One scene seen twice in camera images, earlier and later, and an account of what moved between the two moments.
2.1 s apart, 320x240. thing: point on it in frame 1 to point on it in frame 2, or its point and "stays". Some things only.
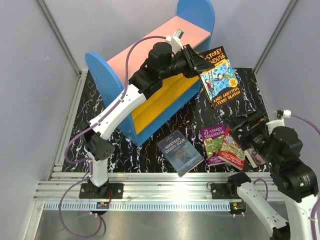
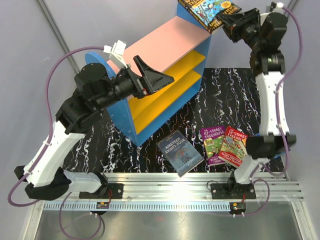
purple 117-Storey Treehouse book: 213,137 stays
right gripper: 256,120 to 234,22
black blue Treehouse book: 220,82 to 207,11
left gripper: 195,64 to 154,79
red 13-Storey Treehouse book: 231,151 stays
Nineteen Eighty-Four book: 180,154 stays
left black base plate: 117,191 stays
